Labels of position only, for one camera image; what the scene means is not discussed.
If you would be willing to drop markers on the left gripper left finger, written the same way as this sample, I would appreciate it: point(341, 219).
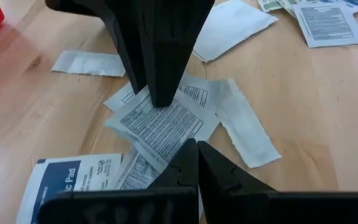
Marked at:
point(185, 168)

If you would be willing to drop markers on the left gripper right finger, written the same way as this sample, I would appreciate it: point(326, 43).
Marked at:
point(225, 186)

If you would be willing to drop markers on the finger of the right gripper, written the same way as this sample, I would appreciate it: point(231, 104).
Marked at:
point(169, 46)
point(117, 18)

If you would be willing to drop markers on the white packet with black text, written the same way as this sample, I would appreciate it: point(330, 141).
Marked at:
point(163, 130)
point(138, 174)
point(117, 101)
point(328, 25)
point(197, 93)

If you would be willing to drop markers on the plain white gauze packet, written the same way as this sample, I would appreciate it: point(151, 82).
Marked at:
point(232, 28)

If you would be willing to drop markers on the white packet with green print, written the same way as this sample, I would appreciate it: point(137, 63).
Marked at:
point(272, 4)

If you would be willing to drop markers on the white packet with blue label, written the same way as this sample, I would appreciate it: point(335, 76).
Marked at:
point(61, 174)

